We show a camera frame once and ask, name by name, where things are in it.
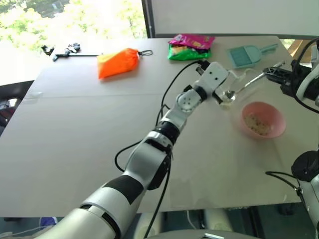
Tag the blue cloth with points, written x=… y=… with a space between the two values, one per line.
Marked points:
x=47 y=221

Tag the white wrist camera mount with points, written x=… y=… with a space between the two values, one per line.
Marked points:
x=214 y=76
x=307 y=83

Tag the green snack bag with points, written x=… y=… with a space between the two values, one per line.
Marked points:
x=184 y=55

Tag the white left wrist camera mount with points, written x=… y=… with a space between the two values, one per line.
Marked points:
x=214 y=76

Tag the pink snack bag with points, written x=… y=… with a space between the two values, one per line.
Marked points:
x=192 y=39

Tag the wooden frame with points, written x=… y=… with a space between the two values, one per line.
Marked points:
x=297 y=48

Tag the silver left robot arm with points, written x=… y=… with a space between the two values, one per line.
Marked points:
x=149 y=159

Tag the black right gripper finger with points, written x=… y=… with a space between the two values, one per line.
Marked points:
x=276 y=78
x=274 y=71

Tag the metal spoon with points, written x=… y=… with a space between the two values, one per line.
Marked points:
x=251 y=81

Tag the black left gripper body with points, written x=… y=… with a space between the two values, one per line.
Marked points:
x=216 y=96

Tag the clear glass mug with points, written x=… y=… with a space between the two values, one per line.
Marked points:
x=234 y=83

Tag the teal plastic dustpan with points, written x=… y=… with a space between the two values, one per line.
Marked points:
x=241 y=56

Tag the dark window frame post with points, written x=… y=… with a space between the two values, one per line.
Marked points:
x=148 y=17

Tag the black and white clip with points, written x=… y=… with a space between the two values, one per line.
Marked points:
x=73 y=47

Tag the thin black rod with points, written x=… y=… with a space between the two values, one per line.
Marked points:
x=79 y=55

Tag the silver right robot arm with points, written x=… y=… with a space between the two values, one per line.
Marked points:
x=311 y=194

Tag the small black bracket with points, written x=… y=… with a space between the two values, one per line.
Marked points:
x=47 y=49

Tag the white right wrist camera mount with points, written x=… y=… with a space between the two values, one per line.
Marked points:
x=307 y=83

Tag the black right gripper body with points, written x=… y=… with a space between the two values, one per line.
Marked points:
x=290 y=84

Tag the white board panel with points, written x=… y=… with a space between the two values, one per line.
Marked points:
x=236 y=16

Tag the pink bowl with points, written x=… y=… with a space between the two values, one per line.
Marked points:
x=277 y=116

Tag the oatmeal in pink bowl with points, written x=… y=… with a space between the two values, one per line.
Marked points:
x=256 y=124

